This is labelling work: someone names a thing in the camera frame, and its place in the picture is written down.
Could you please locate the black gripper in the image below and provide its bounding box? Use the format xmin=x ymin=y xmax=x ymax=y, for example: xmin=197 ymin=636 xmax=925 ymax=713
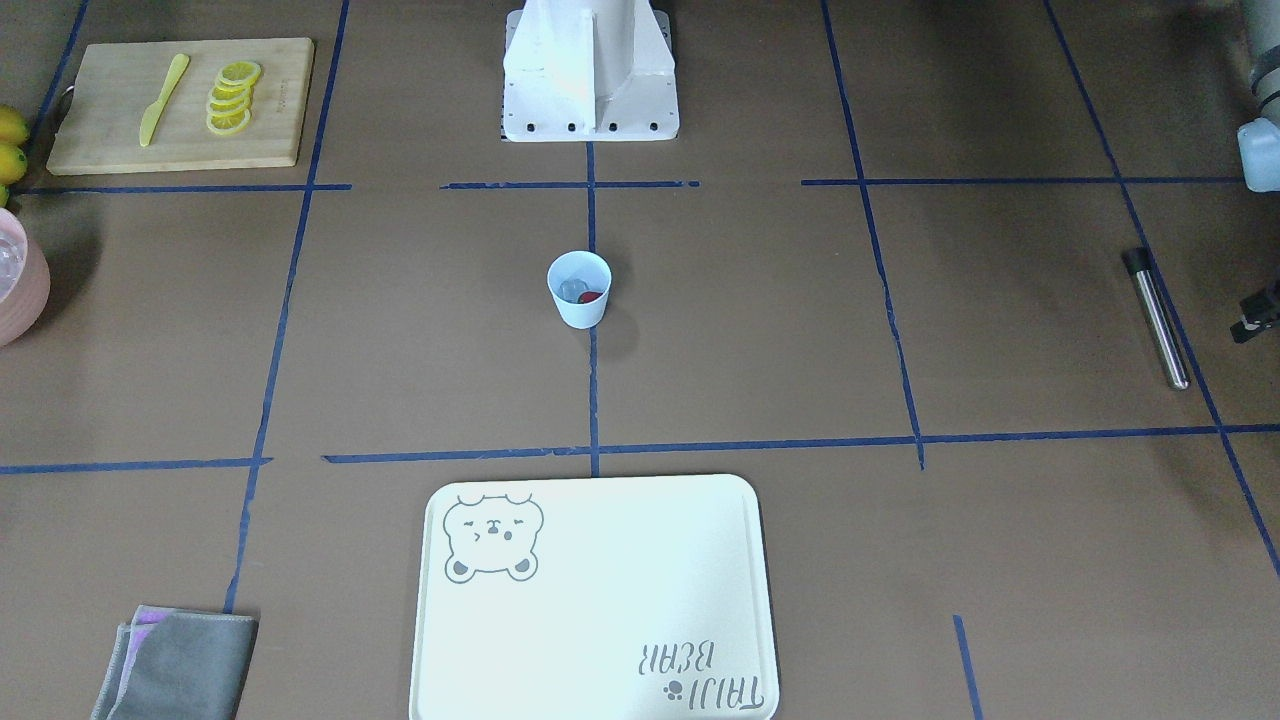
xmin=1230 ymin=290 xmax=1279 ymax=345

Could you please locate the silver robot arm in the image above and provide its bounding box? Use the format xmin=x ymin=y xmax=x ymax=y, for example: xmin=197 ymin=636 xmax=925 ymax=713
xmin=1231 ymin=1 xmax=1279 ymax=345

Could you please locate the light blue cup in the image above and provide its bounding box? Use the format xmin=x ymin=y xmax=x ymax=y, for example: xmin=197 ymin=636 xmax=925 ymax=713
xmin=547 ymin=250 xmax=613 ymax=331

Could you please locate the clear ice cubes pile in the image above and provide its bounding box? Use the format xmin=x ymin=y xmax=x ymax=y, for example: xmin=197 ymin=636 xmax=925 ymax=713
xmin=0 ymin=232 xmax=27 ymax=301

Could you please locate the cream bear tray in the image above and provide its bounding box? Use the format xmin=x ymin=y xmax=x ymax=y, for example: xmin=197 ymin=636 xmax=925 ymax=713
xmin=408 ymin=474 xmax=781 ymax=719

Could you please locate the lemon slices row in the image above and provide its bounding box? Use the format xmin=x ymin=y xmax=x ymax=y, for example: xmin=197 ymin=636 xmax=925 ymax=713
xmin=205 ymin=60 xmax=262 ymax=136

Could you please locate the yellow plastic knife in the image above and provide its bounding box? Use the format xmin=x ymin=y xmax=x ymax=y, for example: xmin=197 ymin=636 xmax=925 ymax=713
xmin=138 ymin=53 xmax=189 ymax=149

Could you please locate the grey folded cloth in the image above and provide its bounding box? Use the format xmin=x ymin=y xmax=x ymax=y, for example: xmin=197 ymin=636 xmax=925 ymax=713
xmin=90 ymin=605 xmax=259 ymax=719

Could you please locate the wooden cutting board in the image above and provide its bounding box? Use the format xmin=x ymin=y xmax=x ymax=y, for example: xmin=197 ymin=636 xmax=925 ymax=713
xmin=46 ymin=38 xmax=315 ymax=176

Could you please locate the pink bowl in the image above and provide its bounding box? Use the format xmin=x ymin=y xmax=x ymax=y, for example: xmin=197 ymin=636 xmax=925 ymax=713
xmin=1 ymin=209 xmax=51 ymax=347

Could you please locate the yellow lemon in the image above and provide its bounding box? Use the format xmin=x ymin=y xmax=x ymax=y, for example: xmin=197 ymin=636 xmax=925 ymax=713
xmin=0 ymin=142 xmax=28 ymax=187
xmin=0 ymin=104 xmax=31 ymax=147

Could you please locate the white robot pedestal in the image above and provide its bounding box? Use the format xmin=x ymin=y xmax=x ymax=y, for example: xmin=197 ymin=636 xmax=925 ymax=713
xmin=500 ymin=1 xmax=681 ymax=143

